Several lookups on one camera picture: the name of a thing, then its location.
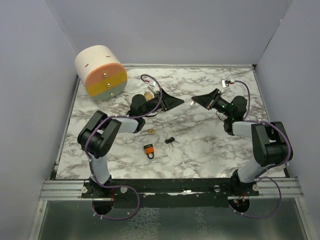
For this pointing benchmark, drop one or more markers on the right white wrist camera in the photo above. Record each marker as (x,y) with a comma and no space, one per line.
(226,85)

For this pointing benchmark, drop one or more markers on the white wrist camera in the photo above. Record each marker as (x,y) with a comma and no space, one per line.
(226,85)
(152,85)

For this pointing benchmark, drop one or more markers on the large brass padlock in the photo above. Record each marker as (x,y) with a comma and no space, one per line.
(148,96)

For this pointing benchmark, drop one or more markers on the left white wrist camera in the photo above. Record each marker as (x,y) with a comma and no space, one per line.
(152,85)

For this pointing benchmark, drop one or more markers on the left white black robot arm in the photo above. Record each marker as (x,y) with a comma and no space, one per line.
(98,135)

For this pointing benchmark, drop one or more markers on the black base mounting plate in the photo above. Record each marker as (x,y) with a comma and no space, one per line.
(167,192)

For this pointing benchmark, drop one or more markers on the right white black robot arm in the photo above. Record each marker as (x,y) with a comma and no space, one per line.
(270,144)

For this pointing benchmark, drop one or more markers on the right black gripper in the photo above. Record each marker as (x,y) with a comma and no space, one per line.
(208,101)

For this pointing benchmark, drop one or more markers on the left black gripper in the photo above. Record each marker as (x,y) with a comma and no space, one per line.
(168,102)

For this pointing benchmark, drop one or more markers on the small brass padlock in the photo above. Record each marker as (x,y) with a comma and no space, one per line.
(150,131)

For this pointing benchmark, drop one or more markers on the round pastel drawer box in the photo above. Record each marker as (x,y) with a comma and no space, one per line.
(101,73)

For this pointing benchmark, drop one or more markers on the black head key bunch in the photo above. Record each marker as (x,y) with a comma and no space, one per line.
(170,142)

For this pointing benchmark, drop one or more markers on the orange black padlock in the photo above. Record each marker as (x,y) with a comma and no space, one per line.
(149,151)

